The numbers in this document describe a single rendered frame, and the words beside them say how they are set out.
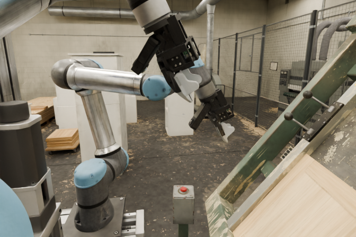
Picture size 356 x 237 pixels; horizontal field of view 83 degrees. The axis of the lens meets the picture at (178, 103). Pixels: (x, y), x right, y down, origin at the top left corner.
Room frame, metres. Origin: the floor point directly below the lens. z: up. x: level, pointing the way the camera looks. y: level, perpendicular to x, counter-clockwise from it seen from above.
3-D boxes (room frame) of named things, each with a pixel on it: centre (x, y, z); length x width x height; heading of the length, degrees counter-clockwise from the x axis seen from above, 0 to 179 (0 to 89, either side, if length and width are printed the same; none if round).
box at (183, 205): (1.04, -0.03, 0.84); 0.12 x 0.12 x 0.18; 89
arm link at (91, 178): (0.72, 0.34, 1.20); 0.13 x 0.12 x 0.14; 164
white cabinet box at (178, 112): (4.63, -0.02, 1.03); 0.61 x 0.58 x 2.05; 10
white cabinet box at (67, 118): (4.55, 2.30, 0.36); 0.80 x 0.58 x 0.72; 10
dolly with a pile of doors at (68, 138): (3.66, 2.16, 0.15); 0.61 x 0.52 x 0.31; 10
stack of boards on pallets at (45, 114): (5.68, 4.02, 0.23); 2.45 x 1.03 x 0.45; 10
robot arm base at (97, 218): (0.72, 0.34, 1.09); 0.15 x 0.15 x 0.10
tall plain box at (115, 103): (3.07, 1.14, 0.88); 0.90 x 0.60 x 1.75; 10
